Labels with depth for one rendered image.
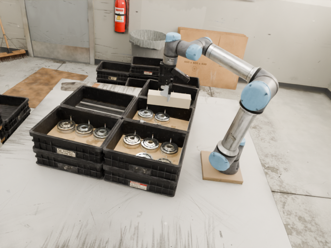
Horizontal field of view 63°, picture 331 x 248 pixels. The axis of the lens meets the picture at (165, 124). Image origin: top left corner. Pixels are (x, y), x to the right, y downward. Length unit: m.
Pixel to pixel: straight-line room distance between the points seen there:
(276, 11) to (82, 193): 3.82
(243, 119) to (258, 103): 0.13
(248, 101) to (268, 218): 0.65
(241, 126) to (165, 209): 0.56
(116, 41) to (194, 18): 1.26
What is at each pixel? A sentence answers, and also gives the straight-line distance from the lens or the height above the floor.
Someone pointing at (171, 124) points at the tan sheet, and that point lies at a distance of 1.76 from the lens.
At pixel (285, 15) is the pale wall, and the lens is 4.60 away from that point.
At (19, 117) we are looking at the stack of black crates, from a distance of 2.68.
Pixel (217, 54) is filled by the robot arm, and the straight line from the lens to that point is 1.40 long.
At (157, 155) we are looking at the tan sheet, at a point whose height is 0.83.
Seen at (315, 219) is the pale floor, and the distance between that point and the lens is 2.76.
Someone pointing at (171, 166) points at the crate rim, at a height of 0.93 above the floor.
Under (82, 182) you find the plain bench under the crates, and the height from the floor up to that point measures 0.70.
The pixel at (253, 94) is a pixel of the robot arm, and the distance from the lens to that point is 1.20.
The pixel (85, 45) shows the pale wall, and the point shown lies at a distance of 4.66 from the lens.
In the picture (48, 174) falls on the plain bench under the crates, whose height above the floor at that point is 0.70.
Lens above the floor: 1.81
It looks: 34 degrees down
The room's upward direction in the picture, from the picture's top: 8 degrees clockwise
